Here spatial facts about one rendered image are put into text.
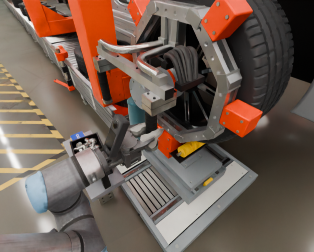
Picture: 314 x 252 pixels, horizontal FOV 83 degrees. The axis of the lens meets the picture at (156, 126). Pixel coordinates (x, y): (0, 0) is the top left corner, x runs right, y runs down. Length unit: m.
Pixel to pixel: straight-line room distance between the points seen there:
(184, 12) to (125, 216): 1.15
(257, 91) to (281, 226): 1.04
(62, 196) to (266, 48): 0.68
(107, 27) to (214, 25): 0.64
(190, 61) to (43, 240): 0.50
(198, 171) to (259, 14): 0.88
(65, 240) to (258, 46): 0.67
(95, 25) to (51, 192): 0.80
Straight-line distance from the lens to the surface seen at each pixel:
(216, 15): 0.55
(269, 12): 0.72
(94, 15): 1.04
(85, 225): 0.54
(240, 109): 0.60
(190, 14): 0.61
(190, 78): 0.50
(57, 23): 3.00
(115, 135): 0.47
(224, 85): 0.57
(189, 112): 0.89
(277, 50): 0.69
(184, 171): 1.20
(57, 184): 0.48
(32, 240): 0.43
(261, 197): 1.53
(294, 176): 1.78
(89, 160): 0.48
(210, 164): 1.26
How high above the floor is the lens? 1.21
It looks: 42 degrees down
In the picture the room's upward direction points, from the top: straight up
